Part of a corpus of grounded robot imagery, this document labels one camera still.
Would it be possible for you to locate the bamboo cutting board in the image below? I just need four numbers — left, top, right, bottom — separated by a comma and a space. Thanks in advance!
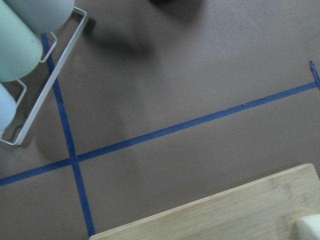
92, 163, 320, 240

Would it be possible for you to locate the light blue cup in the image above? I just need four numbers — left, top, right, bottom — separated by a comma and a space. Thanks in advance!
0, 84, 17, 136

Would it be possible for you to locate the white wire cup rack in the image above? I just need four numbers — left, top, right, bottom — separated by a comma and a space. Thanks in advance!
0, 6, 89, 146

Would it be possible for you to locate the grey blue cup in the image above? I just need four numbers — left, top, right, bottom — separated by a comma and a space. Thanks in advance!
5, 0, 75, 34

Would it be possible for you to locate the mint green cup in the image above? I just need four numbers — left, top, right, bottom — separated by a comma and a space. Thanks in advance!
0, 0, 43, 82

